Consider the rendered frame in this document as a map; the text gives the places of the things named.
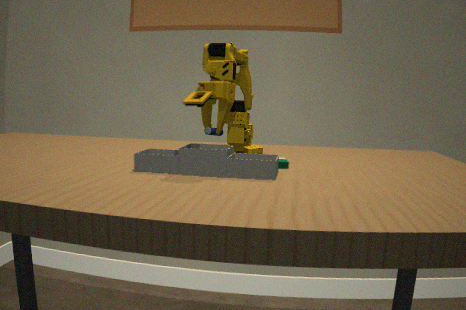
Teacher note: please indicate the blue battery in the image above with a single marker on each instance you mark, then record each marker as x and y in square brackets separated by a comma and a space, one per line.
[212, 131]

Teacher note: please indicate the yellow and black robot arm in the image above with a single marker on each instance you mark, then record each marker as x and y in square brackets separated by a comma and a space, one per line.
[224, 69]

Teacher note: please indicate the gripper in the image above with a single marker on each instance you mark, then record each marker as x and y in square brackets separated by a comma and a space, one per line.
[223, 91]

